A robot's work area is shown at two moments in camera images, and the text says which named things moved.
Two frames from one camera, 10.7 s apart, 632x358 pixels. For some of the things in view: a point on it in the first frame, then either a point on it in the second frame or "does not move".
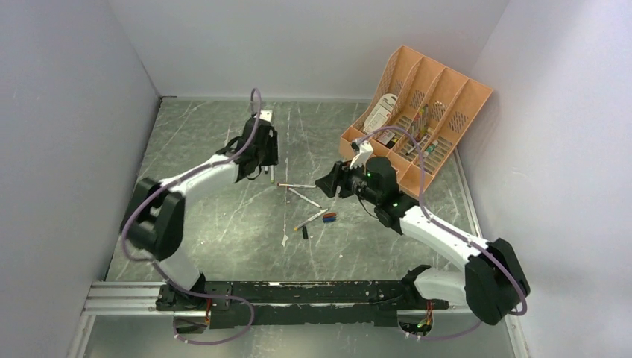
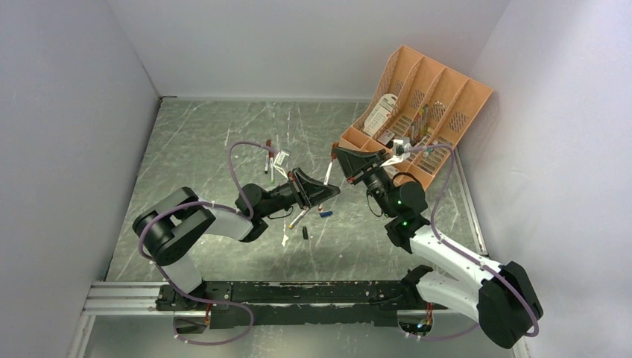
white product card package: x=381 y=112 does not move
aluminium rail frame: x=127 y=297 does not move
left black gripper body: x=269 y=156 to x=299 y=190
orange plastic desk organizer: x=440 y=107 does not move
